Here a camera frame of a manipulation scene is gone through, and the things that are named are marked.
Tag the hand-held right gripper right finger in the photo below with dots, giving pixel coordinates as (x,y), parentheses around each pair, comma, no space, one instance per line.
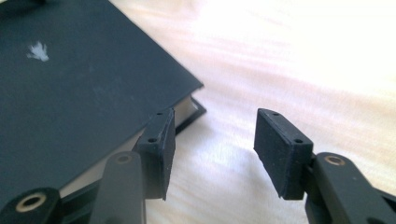
(286,158)

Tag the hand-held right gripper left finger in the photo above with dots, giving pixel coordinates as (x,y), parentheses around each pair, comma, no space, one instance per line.
(158,155)

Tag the black hardcover book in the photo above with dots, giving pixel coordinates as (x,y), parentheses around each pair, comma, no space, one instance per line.
(77,93)

